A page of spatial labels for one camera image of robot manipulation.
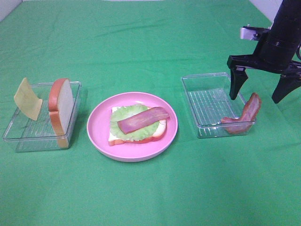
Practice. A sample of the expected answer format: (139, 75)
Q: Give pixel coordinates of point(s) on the clear right plastic tray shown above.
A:
(207, 96)

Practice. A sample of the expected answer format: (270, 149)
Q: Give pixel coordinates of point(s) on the white bread slice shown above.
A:
(157, 136)

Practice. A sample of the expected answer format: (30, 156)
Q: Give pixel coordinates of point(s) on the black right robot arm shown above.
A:
(288, 17)

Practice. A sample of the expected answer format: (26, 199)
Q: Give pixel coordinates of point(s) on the yellow cheese slice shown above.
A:
(27, 101)

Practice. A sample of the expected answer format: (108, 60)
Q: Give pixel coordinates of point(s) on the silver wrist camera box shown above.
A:
(253, 33)

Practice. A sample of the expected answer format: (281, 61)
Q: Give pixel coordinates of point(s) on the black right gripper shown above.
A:
(274, 54)

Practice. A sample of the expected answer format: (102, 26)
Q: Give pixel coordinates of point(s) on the green lettuce leaf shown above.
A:
(119, 113)

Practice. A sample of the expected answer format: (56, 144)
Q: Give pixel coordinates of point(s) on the upright bread slice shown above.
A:
(60, 106)

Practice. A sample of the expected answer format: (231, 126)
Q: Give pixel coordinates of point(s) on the clear left plastic tray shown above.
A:
(26, 135)

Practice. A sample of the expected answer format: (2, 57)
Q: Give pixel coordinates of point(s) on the clear plastic tray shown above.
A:
(207, 96)
(26, 135)

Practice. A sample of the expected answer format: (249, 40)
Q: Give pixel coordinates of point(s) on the bacon strip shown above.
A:
(249, 113)
(142, 119)

